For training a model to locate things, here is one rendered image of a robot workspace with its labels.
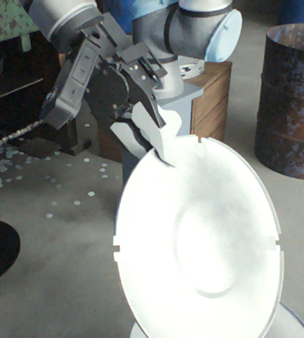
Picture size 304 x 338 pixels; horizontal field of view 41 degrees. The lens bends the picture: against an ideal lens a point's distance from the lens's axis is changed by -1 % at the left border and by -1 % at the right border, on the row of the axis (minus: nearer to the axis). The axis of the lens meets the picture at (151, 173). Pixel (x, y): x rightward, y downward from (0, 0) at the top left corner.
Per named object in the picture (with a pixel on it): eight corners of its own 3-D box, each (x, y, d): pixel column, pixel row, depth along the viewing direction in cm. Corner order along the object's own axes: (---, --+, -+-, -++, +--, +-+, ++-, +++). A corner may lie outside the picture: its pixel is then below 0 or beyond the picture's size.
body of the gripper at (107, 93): (173, 76, 53) (115, -1, 52) (136, 99, 46) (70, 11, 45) (138, 106, 58) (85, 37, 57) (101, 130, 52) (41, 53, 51)
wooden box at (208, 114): (224, 139, 180) (232, 61, 161) (188, 182, 152) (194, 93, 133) (144, 121, 196) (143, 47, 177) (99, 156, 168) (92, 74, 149)
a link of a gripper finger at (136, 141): (188, 154, 55) (148, 96, 54) (166, 174, 51) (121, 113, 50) (173, 163, 57) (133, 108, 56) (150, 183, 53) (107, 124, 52)
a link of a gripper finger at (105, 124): (152, 136, 51) (110, 78, 50) (144, 142, 50) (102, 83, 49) (130, 152, 55) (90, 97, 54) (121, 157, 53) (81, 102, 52)
